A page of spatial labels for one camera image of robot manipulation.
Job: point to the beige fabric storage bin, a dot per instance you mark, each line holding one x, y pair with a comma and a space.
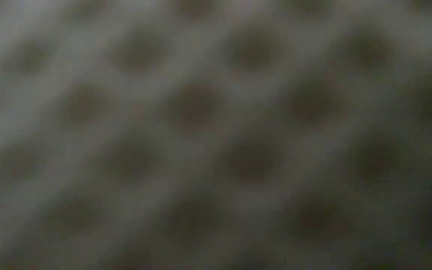
216, 135

